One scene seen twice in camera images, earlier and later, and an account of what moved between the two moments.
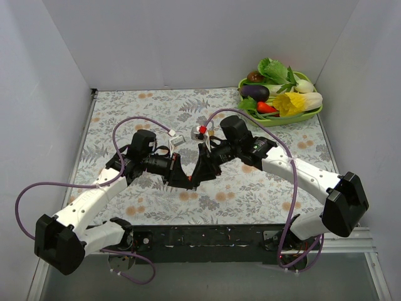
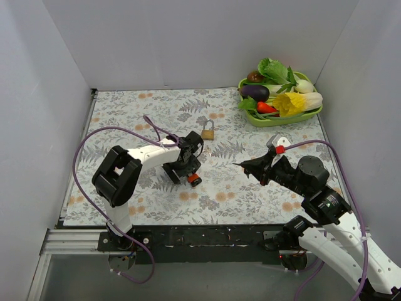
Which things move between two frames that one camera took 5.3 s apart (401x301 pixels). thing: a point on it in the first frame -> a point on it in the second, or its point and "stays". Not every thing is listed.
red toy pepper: (262, 106) stays
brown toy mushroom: (255, 76) stays
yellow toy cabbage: (292, 103) stays
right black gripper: (207, 160) -> (265, 170)
